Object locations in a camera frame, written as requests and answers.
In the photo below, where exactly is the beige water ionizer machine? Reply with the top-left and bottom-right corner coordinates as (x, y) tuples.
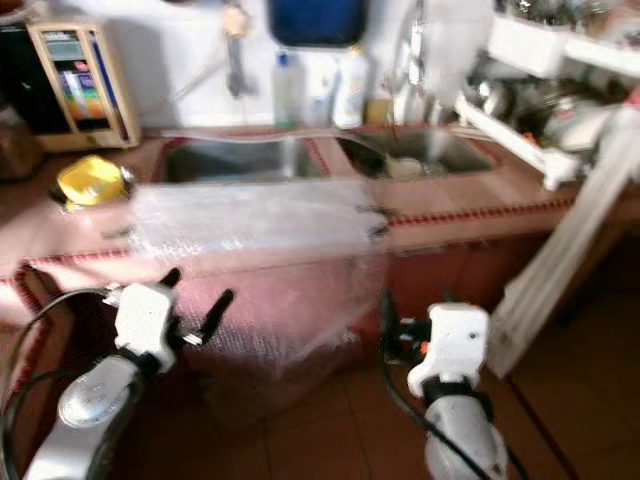
(0, 22), (142, 152)

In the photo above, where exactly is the white plastic bottle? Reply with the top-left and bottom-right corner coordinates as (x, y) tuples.
(331, 45), (372, 130)

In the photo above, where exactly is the clear bubble wrap sheet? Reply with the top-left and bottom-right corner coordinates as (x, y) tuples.
(128, 180), (393, 403)

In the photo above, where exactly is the clear bottle blue cap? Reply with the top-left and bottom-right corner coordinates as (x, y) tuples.
(271, 50), (302, 130)

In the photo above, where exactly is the metal faucet pipe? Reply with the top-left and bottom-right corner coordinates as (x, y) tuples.
(221, 0), (252, 100)

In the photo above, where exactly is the white slatted board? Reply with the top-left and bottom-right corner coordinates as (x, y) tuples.
(500, 88), (640, 379)

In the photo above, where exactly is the blue hanging basin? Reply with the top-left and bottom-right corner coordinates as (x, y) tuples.
(267, 0), (370, 50)

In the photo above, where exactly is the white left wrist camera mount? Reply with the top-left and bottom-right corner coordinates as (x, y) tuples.
(114, 283), (184, 374)

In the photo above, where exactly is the white dish rack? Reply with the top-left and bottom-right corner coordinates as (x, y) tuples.
(454, 8), (640, 192)

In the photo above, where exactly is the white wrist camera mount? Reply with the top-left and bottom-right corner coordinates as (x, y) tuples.
(114, 283), (184, 374)
(406, 303), (490, 399)

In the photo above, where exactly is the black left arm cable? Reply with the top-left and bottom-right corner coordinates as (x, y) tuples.
(0, 287), (121, 480)

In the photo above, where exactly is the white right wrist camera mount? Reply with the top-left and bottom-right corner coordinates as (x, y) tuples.
(406, 303), (490, 399)

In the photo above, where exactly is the stainless steel sink basin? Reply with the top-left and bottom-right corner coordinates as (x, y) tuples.
(335, 130), (497, 182)
(160, 137), (327, 185)

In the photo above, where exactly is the white hanging cloth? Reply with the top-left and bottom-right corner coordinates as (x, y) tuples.
(419, 0), (497, 107)

